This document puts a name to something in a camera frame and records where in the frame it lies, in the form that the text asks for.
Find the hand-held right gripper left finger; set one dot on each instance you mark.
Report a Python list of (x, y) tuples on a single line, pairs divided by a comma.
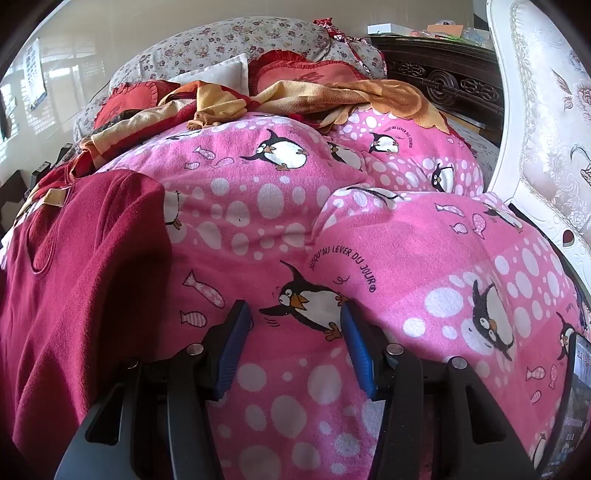
[(231, 355)]

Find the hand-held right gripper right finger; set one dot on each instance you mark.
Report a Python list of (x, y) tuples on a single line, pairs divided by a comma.
[(358, 357)]

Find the dark red sweater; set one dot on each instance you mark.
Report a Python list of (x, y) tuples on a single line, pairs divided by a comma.
[(69, 277)]

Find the pink penguin print blanket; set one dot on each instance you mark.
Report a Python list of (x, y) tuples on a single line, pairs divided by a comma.
[(277, 230)]

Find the smartphone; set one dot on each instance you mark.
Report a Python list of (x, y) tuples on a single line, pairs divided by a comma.
[(577, 406)]

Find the floral bed sheet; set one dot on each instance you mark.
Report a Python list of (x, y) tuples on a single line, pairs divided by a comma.
[(480, 147)]

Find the orange and red blanket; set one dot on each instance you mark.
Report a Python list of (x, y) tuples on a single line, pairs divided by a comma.
[(392, 99)]

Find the dark wooden table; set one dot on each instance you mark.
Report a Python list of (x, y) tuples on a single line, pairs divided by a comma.
[(9, 203)]

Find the large red heart pillow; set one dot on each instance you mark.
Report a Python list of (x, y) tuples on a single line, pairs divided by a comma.
[(124, 99)]

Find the white pillow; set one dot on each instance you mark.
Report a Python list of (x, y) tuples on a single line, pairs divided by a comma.
[(217, 71)]

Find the small red heart pillow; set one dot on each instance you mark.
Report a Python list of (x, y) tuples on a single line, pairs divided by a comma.
[(300, 74)]

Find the dark carved wooden cabinet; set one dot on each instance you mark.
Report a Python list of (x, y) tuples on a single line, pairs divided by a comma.
[(438, 78)]

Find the white upholstered chair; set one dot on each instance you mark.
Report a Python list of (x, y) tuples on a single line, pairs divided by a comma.
[(554, 115)]

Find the floral pillow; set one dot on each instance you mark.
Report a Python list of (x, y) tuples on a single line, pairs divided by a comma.
[(207, 41)]

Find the dark hanging cloth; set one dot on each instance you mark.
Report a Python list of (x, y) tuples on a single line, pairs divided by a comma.
[(4, 120)]

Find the white flat box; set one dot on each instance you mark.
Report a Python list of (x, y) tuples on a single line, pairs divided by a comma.
[(390, 29)]

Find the red patterned cloth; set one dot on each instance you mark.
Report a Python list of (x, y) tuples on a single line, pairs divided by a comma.
[(330, 27)]

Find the orange box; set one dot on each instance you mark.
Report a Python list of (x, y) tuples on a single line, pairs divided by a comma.
[(443, 30)]

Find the clear plastic bags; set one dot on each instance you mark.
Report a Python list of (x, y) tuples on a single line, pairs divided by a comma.
[(475, 37)]

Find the wall calendar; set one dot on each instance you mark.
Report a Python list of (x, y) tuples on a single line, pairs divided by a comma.
[(34, 74)]

